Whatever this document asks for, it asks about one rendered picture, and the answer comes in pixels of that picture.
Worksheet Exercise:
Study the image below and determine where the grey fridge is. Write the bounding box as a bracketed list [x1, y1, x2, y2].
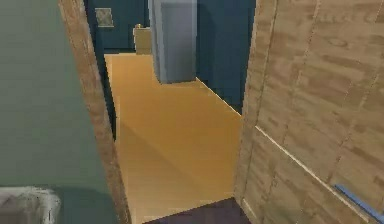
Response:
[147, 0, 198, 85]

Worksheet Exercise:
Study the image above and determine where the tan wooden cabinet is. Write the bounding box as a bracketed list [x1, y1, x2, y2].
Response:
[132, 23, 153, 56]

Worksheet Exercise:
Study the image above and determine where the light wooden room door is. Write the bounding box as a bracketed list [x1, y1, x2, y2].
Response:
[233, 0, 384, 224]

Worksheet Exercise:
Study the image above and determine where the grey white bin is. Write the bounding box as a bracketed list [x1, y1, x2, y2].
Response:
[0, 186, 62, 224]

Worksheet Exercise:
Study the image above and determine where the grey framed wall picture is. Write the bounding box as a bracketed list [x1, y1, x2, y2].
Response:
[94, 7, 115, 28]

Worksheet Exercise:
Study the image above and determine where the blue door handle bar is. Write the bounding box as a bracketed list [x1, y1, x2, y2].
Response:
[334, 184, 384, 224]

